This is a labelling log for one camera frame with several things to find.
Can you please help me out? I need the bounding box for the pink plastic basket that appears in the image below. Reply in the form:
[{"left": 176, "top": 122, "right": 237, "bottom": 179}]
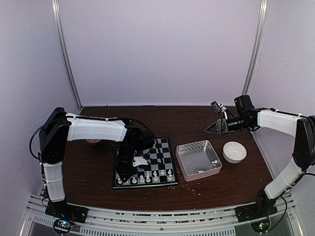
[{"left": 176, "top": 140, "right": 222, "bottom": 181}]

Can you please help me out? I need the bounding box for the white ceramic bowl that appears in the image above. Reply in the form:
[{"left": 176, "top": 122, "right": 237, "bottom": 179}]
[{"left": 222, "top": 141, "right": 247, "bottom": 164}]

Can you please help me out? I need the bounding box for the front aluminium rail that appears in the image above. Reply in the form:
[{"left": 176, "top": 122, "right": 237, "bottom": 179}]
[{"left": 22, "top": 194, "right": 303, "bottom": 236}]

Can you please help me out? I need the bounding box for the left aluminium frame post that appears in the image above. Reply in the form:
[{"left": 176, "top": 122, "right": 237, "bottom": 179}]
[{"left": 51, "top": 0, "right": 83, "bottom": 111}]

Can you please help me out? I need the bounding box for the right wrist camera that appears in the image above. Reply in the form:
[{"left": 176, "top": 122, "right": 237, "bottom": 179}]
[{"left": 211, "top": 101, "right": 229, "bottom": 119}]

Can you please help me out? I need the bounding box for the aluminium frame post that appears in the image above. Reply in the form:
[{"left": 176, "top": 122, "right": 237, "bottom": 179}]
[
  {"left": 242, "top": 0, "right": 269, "bottom": 95},
  {"left": 51, "top": 0, "right": 83, "bottom": 111}
]

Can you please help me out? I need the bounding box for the black white chessboard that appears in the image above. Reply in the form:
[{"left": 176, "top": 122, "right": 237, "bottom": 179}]
[{"left": 112, "top": 137, "right": 179, "bottom": 190}]

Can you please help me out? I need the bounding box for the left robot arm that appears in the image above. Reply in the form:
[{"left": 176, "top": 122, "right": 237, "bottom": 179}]
[{"left": 38, "top": 107, "right": 156, "bottom": 218}]

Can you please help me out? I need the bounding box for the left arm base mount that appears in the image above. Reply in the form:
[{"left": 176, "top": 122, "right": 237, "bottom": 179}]
[{"left": 41, "top": 197, "right": 88, "bottom": 236}]

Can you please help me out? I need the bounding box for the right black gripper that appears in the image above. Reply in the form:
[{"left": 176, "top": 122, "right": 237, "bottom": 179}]
[{"left": 204, "top": 115, "right": 252, "bottom": 135}]

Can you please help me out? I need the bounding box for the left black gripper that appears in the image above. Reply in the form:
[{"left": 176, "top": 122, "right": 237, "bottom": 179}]
[{"left": 113, "top": 141, "right": 138, "bottom": 183}]

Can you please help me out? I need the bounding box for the right aluminium frame post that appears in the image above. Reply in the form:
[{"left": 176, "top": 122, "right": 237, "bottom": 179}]
[{"left": 242, "top": 0, "right": 269, "bottom": 95}]

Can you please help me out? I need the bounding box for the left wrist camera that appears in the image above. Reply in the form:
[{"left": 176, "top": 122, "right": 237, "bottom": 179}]
[{"left": 132, "top": 156, "right": 149, "bottom": 167}]

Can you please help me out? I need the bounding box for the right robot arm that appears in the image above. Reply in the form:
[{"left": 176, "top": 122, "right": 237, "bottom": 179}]
[{"left": 204, "top": 95, "right": 315, "bottom": 217}]

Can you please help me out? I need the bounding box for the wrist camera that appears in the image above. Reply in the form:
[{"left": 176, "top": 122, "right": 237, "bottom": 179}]
[
  {"left": 211, "top": 101, "right": 229, "bottom": 119},
  {"left": 132, "top": 156, "right": 149, "bottom": 167}
]

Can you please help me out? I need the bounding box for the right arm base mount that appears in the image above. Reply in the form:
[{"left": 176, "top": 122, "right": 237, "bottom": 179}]
[{"left": 235, "top": 192, "right": 278, "bottom": 233}]

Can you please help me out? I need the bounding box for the red patterned bowl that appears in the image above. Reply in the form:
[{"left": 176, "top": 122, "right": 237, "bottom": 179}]
[{"left": 86, "top": 139, "right": 101, "bottom": 146}]

